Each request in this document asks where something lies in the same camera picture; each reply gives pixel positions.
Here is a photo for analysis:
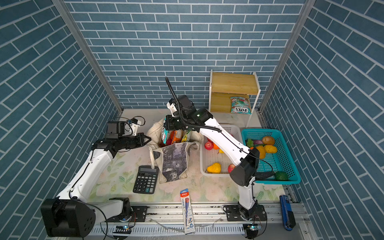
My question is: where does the white plastic fruit basket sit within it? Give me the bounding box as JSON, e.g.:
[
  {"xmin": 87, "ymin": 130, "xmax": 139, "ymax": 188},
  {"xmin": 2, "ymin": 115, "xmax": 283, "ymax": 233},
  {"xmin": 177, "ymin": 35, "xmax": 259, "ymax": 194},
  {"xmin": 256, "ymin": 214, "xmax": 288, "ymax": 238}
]
[{"xmin": 200, "ymin": 124, "xmax": 243, "ymax": 177}]

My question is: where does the red apple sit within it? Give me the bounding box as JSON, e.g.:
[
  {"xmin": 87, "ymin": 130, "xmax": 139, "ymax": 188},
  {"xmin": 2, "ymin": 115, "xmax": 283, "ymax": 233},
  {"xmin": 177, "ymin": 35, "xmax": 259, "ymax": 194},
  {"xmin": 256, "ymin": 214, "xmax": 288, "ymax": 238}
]
[
  {"xmin": 205, "ymin": 141, "xmax": 214, "ymax": 151},
  {"xmin": 228, "ymin": 164, "xmax": 236, "ymax": 173}
]

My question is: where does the black desk calculator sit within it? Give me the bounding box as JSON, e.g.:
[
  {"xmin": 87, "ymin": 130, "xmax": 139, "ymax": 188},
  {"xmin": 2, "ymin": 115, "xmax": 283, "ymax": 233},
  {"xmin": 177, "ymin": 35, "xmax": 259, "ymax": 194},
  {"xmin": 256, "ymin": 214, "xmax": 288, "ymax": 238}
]
[{"xmin": 133, "ymin": 165, "xmax": 159, "ymax": 195}]

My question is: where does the teal plastic vegetable basket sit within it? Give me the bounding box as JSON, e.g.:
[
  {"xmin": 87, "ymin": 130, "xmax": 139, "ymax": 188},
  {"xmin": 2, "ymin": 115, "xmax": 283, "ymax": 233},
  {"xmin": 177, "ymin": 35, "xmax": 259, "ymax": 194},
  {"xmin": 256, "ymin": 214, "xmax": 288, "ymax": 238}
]
[{"xmin": 242, "ymin": 129, "xmax": 301, "ymax": 185}]

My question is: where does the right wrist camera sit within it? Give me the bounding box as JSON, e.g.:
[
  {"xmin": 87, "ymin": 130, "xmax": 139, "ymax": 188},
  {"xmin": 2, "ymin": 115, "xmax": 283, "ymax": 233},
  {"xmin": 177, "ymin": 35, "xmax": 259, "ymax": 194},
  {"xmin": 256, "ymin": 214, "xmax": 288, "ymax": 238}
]
[{"xmin": 167, "ymin": 95, "xmax": 196, "ymax": 118}]

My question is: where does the blue utility knife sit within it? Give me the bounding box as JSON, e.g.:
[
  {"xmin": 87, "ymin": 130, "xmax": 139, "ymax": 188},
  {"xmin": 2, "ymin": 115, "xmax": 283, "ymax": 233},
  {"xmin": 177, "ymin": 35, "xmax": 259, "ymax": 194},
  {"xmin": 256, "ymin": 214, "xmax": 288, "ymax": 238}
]
[{"xmin": 280, "ymin": 195, "xmax": 296, "ymax": 231}]

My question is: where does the green fox's candy bag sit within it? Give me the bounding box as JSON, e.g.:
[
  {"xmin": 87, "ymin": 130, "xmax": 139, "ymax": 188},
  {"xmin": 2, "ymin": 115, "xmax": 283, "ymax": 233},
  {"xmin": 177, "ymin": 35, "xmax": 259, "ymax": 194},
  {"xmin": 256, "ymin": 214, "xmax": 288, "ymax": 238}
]
[
  {"xmin": 162, "ymin": 128, "xmax": 169, "ymax": 144},
  {"xmin": 231, "ymin": 97, "xmax": 251, "ymax": 115}
]

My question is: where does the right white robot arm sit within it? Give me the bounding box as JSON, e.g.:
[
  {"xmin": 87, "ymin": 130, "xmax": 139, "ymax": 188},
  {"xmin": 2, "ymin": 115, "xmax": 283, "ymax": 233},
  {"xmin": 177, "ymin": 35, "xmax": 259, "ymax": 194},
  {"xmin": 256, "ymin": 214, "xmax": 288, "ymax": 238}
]
[{"xmin": 164, "ymin": 104, "xmax": 274, "ymax": 221}]

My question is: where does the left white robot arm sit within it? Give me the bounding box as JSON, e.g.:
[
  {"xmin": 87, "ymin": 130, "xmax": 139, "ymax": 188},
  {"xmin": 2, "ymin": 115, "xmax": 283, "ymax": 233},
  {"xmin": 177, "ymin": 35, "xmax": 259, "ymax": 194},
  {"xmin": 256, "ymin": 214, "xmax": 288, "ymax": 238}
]
[{"xmin": 41, "ymin": 133, "xmax": 151, "ymax": 238}]

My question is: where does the packaged pen blister pack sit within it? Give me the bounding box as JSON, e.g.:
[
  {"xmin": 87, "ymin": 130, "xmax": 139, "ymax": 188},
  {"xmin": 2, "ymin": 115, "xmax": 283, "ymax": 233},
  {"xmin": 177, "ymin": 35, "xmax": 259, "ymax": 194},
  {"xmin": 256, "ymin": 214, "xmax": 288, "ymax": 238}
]
[{"xmin": 180, "ymin": 189, "xmax": 196, "ymax": 235}]

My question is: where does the beige canvas tote bag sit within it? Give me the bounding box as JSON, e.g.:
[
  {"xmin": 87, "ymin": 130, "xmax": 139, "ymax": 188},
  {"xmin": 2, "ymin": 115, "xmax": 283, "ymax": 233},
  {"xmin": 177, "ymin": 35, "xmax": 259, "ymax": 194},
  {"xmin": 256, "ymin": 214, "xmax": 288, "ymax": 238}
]
[{"xmin": 147, "ymin": 119, "xmax": 204, "ymax": 184}]

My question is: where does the green yellow candy bag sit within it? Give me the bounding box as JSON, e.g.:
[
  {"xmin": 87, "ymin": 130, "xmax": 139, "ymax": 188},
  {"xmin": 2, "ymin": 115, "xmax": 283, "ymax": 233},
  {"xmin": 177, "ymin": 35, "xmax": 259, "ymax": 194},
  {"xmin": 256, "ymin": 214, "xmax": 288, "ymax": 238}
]
[{"xmin": 181, "ymin": 131, "xmax": 191, "ymax": 143}]

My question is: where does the yellow pear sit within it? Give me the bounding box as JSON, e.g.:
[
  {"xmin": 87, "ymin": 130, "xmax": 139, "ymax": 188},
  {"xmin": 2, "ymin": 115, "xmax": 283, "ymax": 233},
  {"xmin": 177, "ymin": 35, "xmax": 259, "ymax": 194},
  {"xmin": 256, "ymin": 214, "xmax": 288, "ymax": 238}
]
[{"xmin": 207, "ymin": 163, "xmax": 221, "ymax": 174}]

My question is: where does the white wire shelf rack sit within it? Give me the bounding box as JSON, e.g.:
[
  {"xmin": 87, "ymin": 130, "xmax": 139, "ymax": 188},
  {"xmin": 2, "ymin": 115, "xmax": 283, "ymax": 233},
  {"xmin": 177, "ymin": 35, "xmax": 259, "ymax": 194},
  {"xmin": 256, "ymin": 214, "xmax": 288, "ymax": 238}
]
[{"xmin": 209, "ymin": 71, "xmax": 261, "ymax": 128}]

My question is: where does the orange Fox's candy bag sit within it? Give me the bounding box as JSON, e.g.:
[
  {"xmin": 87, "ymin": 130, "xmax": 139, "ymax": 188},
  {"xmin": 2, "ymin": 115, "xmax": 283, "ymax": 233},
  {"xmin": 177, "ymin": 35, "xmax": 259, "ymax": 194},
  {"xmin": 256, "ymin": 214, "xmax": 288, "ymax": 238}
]
[{"xmin": 171, "ymin": 130, "xmax": 183, "ymax": 144}]

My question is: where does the green cucumber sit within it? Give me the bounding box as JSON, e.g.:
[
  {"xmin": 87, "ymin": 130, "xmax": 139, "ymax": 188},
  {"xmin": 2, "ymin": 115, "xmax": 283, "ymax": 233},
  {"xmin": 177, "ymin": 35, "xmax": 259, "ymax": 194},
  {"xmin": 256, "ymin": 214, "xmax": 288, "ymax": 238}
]
[{"xmin": 274, "ymin": 171, "xmax": 289, "ymax": 181}]

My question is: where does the brown potato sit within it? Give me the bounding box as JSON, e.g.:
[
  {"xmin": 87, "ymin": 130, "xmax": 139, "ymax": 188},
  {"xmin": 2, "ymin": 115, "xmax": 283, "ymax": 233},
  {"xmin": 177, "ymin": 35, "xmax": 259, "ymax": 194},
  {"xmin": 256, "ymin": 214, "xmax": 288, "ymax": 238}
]
[{"xmin": 262, "ymin": 136, "xmax": 275, "ymax": 146}]

